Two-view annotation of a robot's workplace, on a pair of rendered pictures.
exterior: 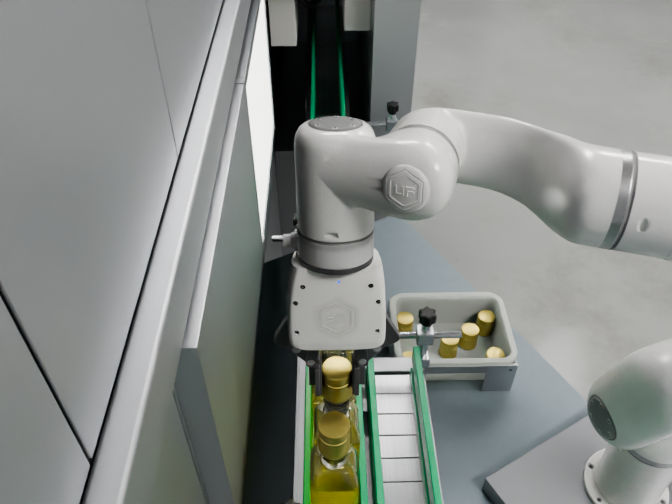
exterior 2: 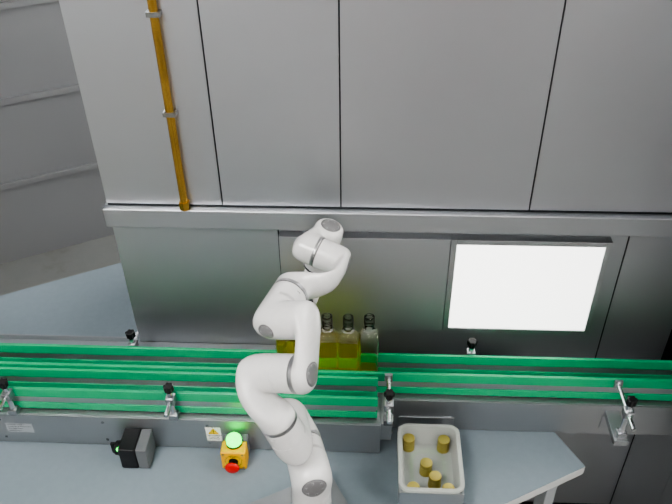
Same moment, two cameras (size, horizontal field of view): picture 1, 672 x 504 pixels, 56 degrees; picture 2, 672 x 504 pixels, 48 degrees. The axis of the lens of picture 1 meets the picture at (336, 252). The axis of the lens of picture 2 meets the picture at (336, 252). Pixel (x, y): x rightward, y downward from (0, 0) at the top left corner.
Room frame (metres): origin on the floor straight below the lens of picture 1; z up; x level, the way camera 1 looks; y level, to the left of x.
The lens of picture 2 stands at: (0.63, -1.51, 2.53)
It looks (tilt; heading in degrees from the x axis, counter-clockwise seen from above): 38 degrees down; 94
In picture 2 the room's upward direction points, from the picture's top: 1 degrees counter-clockwise
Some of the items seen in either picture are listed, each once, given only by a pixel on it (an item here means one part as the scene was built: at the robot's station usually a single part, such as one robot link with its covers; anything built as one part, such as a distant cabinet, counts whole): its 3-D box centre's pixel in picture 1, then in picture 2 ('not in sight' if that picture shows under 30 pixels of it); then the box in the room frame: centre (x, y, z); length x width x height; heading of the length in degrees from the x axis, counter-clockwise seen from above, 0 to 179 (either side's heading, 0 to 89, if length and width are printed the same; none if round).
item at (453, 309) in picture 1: (448, 340); (429, 465); (0.77, -0.22, 0.80); 0.22 x 0.17 x 0.09; 91
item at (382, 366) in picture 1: (394, 375); (386, 418); (0.65, -0.10, 0.85); 0.09 x 0.04 x 0.07; 91
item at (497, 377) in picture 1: (433, 343); (428, 459); (0.77, -0.19, 0.79); 0.27 x 0.17 x 0.08; 91
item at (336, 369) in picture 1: (336, 379); not in sight; (0.42, 0.00, 1.16); 0.04 x 0.04 x 0.04
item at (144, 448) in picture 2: not in sight; (137, 448); (-0.05, -0.20, 0.79); 0.08 x 0.08 x 0.08; 1
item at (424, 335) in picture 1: (409, 338); (388, 400); (0.66, -0.12, 0.95); 0.17 x 0.03 x 0.12; 91
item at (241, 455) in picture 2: not in sight; (235, 452); (0.23, -0.20, 0.79); 0.07 x 0.07 x 0.07; 1
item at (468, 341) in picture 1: (468, 336); (434, 480); (0.79, -0.26, 0.79); 0.04 x 0.04 x 0.04
